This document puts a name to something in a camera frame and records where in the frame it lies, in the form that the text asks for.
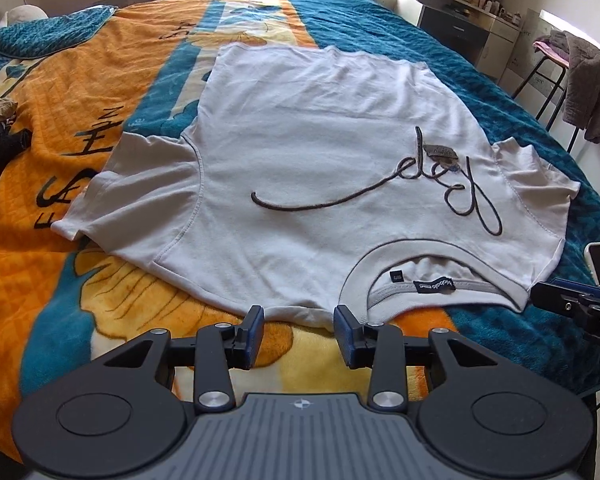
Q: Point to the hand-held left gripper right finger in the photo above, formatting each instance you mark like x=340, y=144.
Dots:
x=343, y=336

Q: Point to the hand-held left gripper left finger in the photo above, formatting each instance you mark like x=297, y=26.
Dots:
x=253, y=336

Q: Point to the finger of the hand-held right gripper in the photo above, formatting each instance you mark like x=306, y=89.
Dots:
x=560, y=297

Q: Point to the white t-shirt with script print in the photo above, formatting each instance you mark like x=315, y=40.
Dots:
x=300, y=170

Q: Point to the orange and teal printed blanket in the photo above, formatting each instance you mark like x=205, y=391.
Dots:
x=70, y=280

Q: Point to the grey jacket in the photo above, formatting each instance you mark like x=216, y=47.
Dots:
x=587, y=85

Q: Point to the metal chair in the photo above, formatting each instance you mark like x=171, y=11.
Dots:
x=545, y=77

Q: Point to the pink cushion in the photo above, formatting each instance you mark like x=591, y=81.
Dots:
x=550, y=51

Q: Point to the white desk with dark drawers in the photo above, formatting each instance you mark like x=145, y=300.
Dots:
x=460, y=30

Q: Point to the black cloth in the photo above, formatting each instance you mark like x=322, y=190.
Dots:
x=2, y=152

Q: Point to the beige cloth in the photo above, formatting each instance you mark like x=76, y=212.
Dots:
x=2, y=107

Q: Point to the white pillow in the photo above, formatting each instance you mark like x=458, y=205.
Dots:
x=22, y=14

